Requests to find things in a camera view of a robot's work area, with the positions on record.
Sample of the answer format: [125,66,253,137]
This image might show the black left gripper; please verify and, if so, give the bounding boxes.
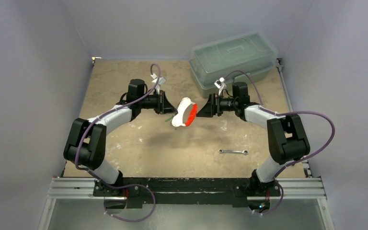
[138,90,177,114]

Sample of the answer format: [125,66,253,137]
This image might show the steel key organizer red handle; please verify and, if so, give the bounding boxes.
[171,97,198,128]

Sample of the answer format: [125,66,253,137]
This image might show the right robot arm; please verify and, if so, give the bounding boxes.
[196,82,311,195]

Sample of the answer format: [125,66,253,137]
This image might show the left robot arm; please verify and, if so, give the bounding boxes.
[63,79,177,196]

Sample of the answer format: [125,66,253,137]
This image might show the silver combination wrench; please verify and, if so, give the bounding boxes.
[218,149,248,155]

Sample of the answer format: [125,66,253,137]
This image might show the clear plastic storage bin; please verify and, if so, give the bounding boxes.
[189,31,278,98]

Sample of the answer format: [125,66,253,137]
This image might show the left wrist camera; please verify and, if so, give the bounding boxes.
[151,73,166,94]

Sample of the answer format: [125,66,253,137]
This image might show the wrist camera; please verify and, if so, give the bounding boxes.
[151,73,166,94]
[214,77,227,96]

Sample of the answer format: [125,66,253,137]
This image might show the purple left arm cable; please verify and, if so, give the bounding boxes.
[75,63,162,223]

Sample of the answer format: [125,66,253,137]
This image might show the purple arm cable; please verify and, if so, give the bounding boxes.
[75,63,162,223]
[223,70,336,217]

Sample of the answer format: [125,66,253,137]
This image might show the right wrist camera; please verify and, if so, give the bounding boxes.
[214,77,227,96]

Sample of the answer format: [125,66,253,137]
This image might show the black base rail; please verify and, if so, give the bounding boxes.
[93,177,281,210]

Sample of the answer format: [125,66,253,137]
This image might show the aluminium frame rail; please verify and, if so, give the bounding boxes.
[38,177,335,230]

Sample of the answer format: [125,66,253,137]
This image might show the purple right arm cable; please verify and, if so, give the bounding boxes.
[223,70,336,217]

